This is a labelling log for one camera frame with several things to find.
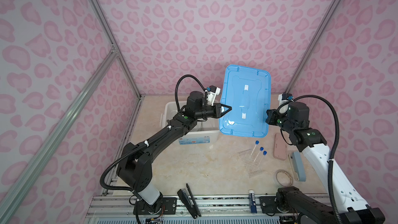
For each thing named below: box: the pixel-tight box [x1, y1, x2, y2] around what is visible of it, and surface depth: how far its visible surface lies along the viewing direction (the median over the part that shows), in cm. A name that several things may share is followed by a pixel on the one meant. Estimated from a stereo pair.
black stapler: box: [177, 183, 202, 220], surface depth 73 cm
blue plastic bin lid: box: [219, 64, 272, 138], surface depth 76 cm
